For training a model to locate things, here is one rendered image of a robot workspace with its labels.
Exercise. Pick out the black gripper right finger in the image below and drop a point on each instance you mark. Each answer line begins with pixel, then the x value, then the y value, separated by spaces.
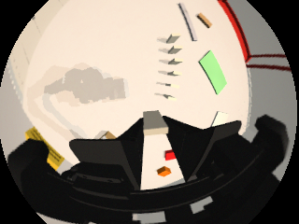
pixel 192 144

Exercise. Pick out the light green flat rectangular block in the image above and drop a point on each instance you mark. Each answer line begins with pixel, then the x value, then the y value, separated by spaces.
pixel 210 65

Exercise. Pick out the orange flat block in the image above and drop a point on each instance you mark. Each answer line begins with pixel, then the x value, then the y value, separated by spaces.
pixel 163 171

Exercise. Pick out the orange rectangular block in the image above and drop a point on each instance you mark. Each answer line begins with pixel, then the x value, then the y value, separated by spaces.
pixel 204 20

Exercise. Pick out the red flat block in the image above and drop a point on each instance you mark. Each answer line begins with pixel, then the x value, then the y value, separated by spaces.
pixel 169 155

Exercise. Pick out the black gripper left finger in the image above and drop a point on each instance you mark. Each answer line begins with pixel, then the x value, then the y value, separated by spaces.
pixel 126 150

